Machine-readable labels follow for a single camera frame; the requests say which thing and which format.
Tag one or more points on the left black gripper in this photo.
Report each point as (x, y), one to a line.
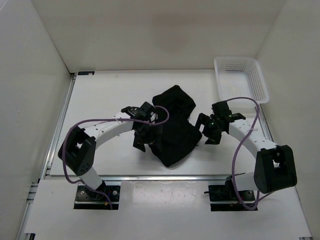
(151, 139)

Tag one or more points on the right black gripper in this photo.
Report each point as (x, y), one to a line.
(213, 139)

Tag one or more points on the black shorts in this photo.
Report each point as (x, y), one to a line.
(179, 137)

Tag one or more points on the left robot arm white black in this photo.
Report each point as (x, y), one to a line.
(78, 149)

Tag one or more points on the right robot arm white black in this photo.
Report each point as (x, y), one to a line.
(274, 167)

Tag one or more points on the white plastic basket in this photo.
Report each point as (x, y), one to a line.
(238, 77)

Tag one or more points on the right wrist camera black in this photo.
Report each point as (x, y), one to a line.
(221, 109)

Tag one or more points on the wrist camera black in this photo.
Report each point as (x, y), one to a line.
(221, 109)
(146, 112)

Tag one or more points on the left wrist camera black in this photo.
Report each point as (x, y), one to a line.
(146, 112)

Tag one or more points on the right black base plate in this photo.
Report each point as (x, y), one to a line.
(221, 200)

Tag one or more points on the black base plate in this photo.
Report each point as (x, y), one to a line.
(84, 200)
(221, 200)

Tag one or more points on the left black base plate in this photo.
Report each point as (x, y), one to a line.
(84, 200)

